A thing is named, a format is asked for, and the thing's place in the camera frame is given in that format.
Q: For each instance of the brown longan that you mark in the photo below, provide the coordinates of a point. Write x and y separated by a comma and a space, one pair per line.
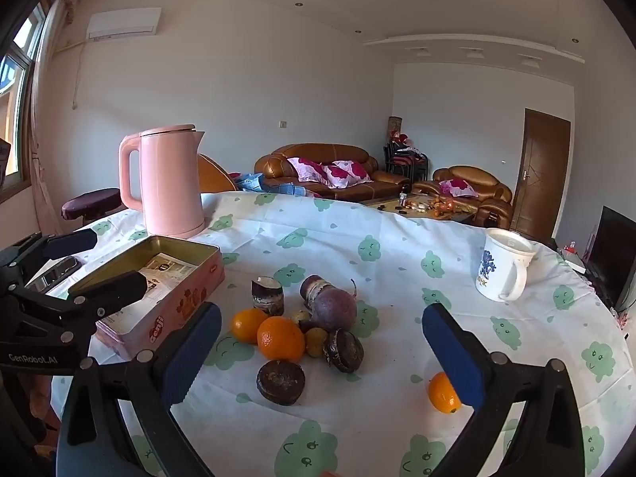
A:
300, 317
316, 343

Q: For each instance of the blue clothes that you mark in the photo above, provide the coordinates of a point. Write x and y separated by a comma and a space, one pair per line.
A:
251, 181

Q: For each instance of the black phone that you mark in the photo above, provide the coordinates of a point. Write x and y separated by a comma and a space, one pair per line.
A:
54, 271

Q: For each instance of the window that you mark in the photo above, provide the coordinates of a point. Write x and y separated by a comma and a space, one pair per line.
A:
12, 74

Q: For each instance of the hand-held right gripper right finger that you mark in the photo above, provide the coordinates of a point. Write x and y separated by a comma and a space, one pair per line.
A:
454, 357

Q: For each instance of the red decoration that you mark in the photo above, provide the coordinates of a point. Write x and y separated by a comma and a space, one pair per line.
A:
400, 136

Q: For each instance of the coffee table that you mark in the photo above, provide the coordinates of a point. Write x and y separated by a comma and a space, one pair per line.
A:
397, 206

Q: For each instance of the light curtain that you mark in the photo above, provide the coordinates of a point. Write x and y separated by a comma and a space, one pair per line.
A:
47, 208

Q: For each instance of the pink tin box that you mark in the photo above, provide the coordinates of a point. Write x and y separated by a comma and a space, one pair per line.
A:
198, 283

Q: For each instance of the purple mangosteen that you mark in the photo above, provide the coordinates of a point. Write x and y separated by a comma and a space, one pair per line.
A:
335, 310

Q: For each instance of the ceiling spotlight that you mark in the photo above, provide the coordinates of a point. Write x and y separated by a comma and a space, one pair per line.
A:
529, 62
421, 52
473, 53

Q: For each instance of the white air conditioner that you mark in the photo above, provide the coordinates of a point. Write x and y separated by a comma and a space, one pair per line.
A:
124, 22

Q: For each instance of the brown leather armchair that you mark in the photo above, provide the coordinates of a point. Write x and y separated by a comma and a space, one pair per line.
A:
467, 174

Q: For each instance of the brown wooden door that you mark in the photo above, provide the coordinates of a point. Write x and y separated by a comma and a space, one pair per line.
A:
539, 174

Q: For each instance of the dark mangosteen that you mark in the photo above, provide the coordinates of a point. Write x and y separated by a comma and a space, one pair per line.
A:
280, 382

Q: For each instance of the purple cushioned stool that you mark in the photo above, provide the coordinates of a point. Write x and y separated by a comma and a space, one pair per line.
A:
92, 202

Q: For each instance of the pink electric kettle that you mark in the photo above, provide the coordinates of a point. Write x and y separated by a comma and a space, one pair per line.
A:
169, 184

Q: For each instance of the printed paper leaflet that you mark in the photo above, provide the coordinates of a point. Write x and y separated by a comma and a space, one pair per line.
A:
169, 268

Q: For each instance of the notched sugarcane piece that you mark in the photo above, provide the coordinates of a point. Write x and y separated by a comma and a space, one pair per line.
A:
268, 300

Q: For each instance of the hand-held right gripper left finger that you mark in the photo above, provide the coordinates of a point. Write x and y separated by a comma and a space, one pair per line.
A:
191, 357

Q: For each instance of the orange-brown chair back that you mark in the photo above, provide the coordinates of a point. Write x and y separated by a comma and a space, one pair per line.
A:
213, 176

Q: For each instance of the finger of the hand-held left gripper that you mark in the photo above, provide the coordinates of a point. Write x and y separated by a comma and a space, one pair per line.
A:
119, 288
69, 246

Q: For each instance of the stacked dark chairs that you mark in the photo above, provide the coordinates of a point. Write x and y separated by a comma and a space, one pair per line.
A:
397, 159

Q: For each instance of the pink floral pillow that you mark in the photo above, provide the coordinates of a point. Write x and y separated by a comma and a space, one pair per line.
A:
305, 169
457, 187
348, 171

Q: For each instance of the white enamel mug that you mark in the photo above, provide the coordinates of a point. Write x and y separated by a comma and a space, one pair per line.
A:
499, 273

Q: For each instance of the round orange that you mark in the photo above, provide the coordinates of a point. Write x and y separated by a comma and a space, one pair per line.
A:
246, 327
280, 339

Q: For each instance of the tall woven vase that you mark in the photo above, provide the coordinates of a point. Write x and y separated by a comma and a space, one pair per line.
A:
395, 126

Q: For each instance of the long brown leather sofa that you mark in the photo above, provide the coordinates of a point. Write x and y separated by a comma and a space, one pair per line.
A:
318, 151

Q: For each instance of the black television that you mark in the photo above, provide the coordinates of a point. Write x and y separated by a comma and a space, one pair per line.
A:
613, 248

